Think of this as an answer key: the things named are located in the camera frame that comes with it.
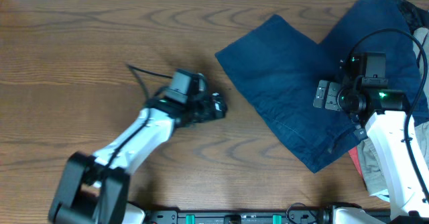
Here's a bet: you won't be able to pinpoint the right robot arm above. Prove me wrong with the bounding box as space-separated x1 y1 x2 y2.
313 77 428 223

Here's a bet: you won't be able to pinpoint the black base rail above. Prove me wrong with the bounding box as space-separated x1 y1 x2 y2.
143 209 393 224

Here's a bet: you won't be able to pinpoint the red garment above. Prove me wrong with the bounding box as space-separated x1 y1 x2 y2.
348 147 363 176

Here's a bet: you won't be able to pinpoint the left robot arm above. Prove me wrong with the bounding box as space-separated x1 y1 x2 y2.
48 93 227 223

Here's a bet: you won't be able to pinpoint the black patterned garment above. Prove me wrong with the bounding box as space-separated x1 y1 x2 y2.
393 0 428 33

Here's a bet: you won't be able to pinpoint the dark blue denim shorts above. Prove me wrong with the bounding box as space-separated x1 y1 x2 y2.
216 0 421 172

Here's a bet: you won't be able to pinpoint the beige khaki garment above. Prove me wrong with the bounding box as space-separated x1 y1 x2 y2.
356 27 428 196

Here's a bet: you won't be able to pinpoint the white light blue garment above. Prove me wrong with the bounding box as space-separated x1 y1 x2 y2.
370 189 390 203

